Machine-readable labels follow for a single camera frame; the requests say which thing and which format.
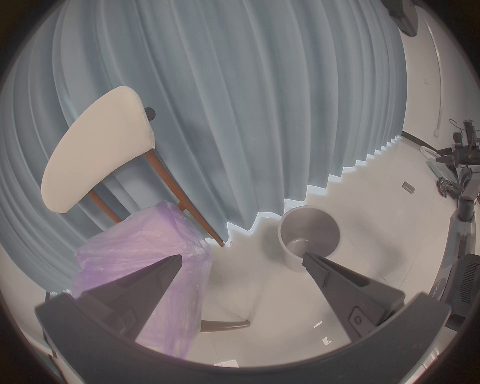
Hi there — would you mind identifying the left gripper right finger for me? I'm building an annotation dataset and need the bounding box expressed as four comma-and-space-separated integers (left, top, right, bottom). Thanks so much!
302, 252, 407, 344

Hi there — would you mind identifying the purple plastic bag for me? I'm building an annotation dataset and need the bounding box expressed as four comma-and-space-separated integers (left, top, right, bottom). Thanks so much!
71, 200, 211, 359

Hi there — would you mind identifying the silver trash bin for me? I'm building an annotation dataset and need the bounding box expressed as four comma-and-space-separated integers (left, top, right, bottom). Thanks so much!
277, 204, 341, 271

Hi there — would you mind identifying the pale blue curtain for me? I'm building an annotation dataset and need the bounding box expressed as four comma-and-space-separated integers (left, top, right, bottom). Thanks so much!
0, 0, 409, 297

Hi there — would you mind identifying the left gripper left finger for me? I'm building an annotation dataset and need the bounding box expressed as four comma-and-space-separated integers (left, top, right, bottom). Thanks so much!
80, 254, 184, 341

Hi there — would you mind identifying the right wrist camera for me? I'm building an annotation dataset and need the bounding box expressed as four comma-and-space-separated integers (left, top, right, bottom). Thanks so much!
452, 120, 479, 146

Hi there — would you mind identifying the cream cushioned wooden chair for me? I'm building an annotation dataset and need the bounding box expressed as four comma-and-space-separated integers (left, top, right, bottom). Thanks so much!
40, 85, 251, 334

